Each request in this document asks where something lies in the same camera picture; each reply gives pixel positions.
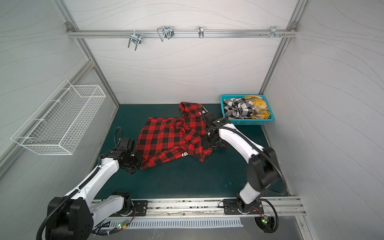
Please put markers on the metal u-bolt clamp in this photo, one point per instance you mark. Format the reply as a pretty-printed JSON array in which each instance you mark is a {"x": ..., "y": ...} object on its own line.
[
  {"x": 165, "y": 32},
  {"x": 135, "y": 40}
]

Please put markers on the metal U-bolt clamp left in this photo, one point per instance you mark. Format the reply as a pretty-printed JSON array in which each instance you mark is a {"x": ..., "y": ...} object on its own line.
[{"x": 135, "y": 40}]

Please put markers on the red black plaid shirt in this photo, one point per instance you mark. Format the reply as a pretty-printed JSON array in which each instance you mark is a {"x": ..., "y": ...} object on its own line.
[{"x": 166, "y": 139}]

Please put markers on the black white checked shirt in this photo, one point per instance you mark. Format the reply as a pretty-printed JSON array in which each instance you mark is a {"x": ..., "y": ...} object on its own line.
[{"x": 238, "y": 108}]

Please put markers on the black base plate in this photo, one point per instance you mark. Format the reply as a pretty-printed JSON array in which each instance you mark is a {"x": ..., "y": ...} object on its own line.
[
  {"x": 138, "y": 208},
  {"x": 231, "y": 207}
]

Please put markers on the metal U-bolt clamp middle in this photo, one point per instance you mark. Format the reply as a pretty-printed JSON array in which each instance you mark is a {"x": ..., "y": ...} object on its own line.
[{"x": 165, "y": 32}]

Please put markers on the metal bracket with bolts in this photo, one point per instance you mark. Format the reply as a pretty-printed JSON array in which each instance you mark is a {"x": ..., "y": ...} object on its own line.
[{"x": 273, "y": 33}]

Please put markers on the white wire basket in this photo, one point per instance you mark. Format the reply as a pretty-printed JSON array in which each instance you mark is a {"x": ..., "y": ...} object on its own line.
[{"x": 58, "y": 125}]

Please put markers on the small metal clamp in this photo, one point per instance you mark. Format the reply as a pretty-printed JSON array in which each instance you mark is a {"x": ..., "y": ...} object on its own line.
[{"x": 201, "y": 32}]

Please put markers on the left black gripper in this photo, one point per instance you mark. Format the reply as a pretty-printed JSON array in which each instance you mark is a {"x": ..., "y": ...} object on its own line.
[{"x": 141, "y": 161}]

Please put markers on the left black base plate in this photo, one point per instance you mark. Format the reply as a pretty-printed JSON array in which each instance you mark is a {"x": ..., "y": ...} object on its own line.
[{"x": 138, "y": 208}]

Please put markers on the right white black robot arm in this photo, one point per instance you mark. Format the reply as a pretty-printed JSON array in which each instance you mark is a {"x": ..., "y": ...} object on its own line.
[{"x": 263, "y": 173}]

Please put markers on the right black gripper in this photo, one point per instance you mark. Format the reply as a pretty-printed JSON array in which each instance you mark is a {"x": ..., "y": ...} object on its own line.
[{"x": 210, "y": 141}]

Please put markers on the white vent strip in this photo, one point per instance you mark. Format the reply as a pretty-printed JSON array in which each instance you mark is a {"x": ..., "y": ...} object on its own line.
[{"x": 186, "y": 223}]

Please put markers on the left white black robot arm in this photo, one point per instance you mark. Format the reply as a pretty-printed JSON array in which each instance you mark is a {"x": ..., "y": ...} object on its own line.
[{"x": 74, "y": 217}]

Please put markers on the horizontal aluminium rail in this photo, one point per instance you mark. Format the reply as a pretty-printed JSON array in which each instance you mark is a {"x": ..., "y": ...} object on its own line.
[{"x": 185, "y": 34}]

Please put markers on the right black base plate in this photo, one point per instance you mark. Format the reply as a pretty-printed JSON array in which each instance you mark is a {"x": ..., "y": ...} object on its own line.
[{"x": 231, "y": 207}]

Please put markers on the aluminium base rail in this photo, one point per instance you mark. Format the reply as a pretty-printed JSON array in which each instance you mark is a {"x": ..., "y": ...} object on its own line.
[{"x": 208, "y": 208}]

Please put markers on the teal plastic basket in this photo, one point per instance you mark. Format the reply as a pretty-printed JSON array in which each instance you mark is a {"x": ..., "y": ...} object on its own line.
[{"x": 247, "y": 121}]

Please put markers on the yellow plaid shirt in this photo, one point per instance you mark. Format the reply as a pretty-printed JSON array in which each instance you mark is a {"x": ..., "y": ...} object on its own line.
[{"x": 261, "y": 109}]

